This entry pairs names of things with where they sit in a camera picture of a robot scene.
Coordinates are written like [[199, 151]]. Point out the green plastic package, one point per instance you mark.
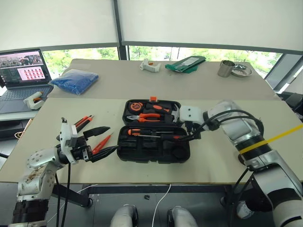
[[184, 64]]

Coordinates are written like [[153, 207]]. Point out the white roller blind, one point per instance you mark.
[[208, 21], [56, 21]]

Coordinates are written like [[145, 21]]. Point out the steel cup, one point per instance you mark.
[[225, 69]]

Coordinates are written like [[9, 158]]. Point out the white handheld gripper with orange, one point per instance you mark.
[[150, 66], [34, 101]]

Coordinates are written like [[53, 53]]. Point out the orange case latch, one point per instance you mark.
[[153, 98]]

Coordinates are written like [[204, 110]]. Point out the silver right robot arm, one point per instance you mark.
[[251, 134]]

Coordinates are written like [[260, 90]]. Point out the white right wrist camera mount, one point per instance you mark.
[[190, 113]]

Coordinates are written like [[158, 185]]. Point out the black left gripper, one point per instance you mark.
[[80, 151]]

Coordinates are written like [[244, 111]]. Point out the orange black tape measure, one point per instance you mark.
[[135, 106]]

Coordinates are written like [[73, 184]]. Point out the dark window frame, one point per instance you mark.
[[119, 30]]

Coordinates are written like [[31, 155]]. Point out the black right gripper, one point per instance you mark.
[[193, 128]]

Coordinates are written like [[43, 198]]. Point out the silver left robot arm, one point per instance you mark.
[[38, 163]]

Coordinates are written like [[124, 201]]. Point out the blue plastic bag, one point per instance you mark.
[[74, 81]]

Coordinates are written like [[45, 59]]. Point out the black table frame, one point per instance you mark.
[[71, 195]]

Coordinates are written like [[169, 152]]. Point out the open grey laptop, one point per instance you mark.
[[22, 78]]

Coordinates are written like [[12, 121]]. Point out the grey rounded robot leg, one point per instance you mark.
[[181, 217], [124, 216]]

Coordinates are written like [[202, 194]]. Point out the orange black utility knife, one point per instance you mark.
[[82, 120]]

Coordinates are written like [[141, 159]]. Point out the small black floor object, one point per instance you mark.
[[147, 197]]

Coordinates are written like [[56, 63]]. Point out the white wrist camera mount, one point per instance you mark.
[[190, 113], [67, 139]]

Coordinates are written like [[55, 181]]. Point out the black plastic tool case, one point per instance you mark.
[[151, 149]]

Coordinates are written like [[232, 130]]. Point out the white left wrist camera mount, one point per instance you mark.
[[67, 139]]

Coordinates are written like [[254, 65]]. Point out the steel dish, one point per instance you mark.
[[242, 71]]

